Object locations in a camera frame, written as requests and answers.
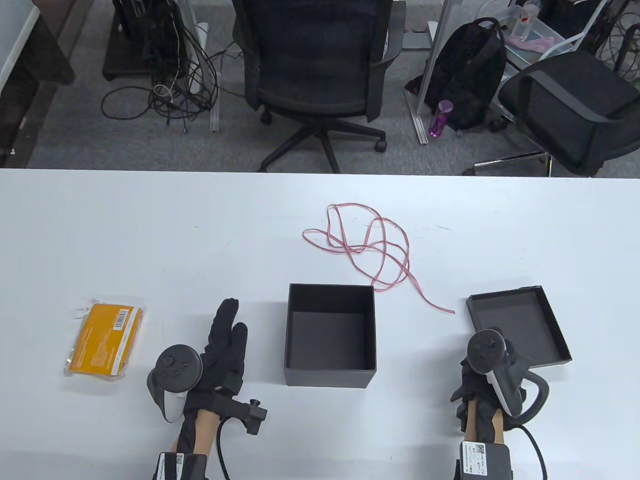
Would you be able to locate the black computer tower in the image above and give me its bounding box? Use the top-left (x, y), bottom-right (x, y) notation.
top-left (102, 0), bottom-right (188, 81)

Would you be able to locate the clear small bottle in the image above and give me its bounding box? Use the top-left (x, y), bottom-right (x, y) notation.
top-left (520, 1), bottom-right (541, 40)

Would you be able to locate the pink ribbon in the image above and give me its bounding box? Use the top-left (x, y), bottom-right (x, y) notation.
top-left (302, 203), bottom-right (456, 316)

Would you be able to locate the black mesh office chair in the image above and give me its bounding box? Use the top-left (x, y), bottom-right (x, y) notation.
top-left (231, 0), bottom-right (405, 173)

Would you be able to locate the black gift box base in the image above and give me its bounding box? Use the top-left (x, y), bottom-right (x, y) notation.
top-left (283, 283), bottom-right (377, 388)

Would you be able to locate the person's left hand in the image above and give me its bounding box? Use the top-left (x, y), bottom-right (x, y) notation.
top-left (184, 298), bottom-right (249, 415)

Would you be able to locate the grey right hand controller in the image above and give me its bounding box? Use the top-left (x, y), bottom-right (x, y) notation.
top-left (466, 327), bottom-right (551, 418)

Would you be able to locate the black cardboard box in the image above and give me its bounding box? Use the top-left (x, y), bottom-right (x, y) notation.
top-left (466, 285), bottom-right (573, 373)

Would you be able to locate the grey hand controller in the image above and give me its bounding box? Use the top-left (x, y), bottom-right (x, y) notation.
top-left (146, 344), bottom-right (203, 425)
top-left (466, 327), bottom-right (551, 418)

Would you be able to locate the person's right forearm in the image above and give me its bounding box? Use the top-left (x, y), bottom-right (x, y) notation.
top-left (462, 400), bottom-right (506, 446)

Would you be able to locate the black glove cable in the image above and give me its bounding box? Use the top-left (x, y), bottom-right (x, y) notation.
top-left (515, 425), bottom-right (548, 480)
top-left (215, 420), bottom-right (236, 480)

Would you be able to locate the purple water bottle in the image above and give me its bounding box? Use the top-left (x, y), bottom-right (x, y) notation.
top-left (428, 99), bottom-right (454, 139)

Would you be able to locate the orange packet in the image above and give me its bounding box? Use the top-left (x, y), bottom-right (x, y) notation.
top-left (63, 299), bottom-right (147, 378)

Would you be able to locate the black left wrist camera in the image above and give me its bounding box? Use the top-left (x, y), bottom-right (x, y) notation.
top-left (212, 390), bottom-right (268, 435)

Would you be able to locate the grey left hand controller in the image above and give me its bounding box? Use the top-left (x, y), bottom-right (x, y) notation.
top-left (146, 344), bottom-right (203, 425)

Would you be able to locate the tangle of black cables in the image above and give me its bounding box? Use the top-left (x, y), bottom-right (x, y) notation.
top-left (101, 0), bottom-right (221, 133)

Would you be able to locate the white frame storage rack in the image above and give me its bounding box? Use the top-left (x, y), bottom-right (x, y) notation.
top-left (500, 0), bottom-right (611, 68)

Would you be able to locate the person's right hand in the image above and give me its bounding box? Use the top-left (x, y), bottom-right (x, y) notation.
top-left (450, 356), bottom-right (526, 437)

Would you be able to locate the black right glove cable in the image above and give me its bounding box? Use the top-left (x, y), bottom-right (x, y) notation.
top-left (515, 425), bottom-right (548, 480)

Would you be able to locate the person's left forearm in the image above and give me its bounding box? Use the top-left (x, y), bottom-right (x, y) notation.
top-left (170, 407), bottom-right (223, 456)

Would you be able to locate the black chair with grey armrest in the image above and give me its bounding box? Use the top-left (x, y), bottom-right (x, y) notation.
top-left (462, 50), bottom-right (640, 177)

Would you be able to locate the white desk with dark side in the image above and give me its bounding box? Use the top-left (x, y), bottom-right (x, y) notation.
top-left (0, 0), bottom-right (76, 168)

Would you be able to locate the black backpack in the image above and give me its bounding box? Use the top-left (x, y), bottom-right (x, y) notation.
top-left (405, 17), bottom-right (508, 132)

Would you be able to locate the black left forearm pack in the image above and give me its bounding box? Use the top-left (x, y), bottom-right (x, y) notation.
top-left (152, 451), bottom-right (210, 480)

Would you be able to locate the white metal desk leg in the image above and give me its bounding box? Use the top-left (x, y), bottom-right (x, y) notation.
top-left (180, 0), bottom-right (221, 132)
top-left (412, 0), bottom-right (458, 146)

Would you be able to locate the pink cloth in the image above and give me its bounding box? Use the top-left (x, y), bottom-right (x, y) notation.
top-left (510, 34), bottom-right (556, 52)

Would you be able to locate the black right forearm pack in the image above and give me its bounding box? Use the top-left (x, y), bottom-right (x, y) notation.
top-left (455, 440), bottom-right (512, 480)

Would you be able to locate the black left glove cable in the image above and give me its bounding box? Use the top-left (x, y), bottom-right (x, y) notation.
top-left (215, 420), bottom-right (236, 480)

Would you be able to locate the white power strip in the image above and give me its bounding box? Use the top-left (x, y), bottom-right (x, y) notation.
top-left (187, 22), bottom-right (210, 95)

